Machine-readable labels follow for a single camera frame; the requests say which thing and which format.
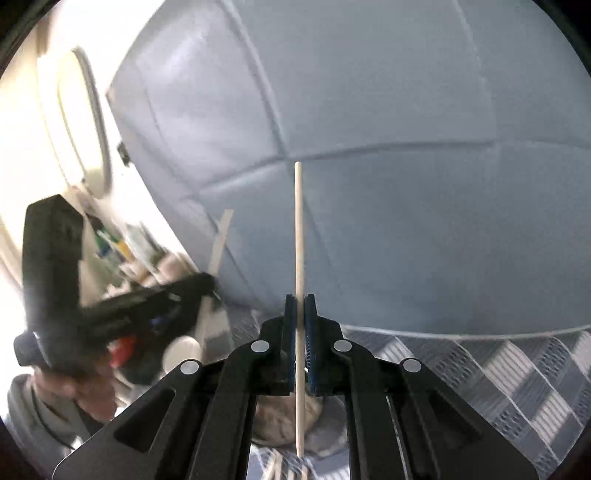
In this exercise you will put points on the mottled grey cloth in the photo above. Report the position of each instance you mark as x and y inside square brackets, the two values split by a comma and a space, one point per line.
[277, 417]

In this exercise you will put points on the person's left hand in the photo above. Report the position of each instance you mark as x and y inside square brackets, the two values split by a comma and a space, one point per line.
[83, 390]

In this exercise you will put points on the green topped bottle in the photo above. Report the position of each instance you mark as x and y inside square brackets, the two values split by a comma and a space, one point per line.
[107, 242]

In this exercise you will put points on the person's left forearm grey sleeve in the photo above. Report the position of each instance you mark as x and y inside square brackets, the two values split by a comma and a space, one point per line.
[32, 415]

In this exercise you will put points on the white cup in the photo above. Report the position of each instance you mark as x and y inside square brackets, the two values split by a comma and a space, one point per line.
[184, 351]

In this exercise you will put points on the pale wooden chopstick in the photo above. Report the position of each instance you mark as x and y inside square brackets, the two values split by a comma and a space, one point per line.
[276, 468]
[221, 240]
[298, 230]

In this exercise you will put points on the blue-grey padded headboard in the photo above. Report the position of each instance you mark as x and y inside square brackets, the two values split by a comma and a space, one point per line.
[392, 161]

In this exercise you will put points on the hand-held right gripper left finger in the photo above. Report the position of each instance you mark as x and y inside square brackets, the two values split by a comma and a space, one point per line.
[290, 341]

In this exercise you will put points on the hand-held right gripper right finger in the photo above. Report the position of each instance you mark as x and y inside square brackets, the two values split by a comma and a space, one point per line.
[311, 341]

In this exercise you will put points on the pink lidded jar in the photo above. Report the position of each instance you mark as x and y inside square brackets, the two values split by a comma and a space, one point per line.
[171, 268]

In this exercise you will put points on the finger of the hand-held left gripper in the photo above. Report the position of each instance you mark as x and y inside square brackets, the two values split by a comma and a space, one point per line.
[194, 290]

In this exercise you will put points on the oval wall mirror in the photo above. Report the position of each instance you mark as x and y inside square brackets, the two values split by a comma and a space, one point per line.
[85, 124]

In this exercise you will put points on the blue grey checkered blanket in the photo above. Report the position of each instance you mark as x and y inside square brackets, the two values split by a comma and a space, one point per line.
[485, 369]

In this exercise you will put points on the small black wall fixture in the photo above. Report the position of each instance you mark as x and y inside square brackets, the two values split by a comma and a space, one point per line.
[123, 153]

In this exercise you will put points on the red container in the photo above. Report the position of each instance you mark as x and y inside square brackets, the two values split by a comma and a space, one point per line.
[123, 350]

